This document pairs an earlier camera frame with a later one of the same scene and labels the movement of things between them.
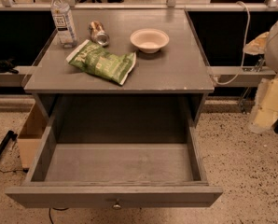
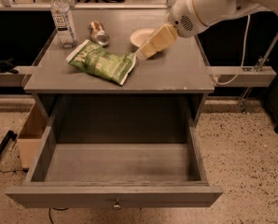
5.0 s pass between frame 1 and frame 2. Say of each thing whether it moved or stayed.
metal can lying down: stayed
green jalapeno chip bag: stayed
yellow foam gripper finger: moved
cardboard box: stayed
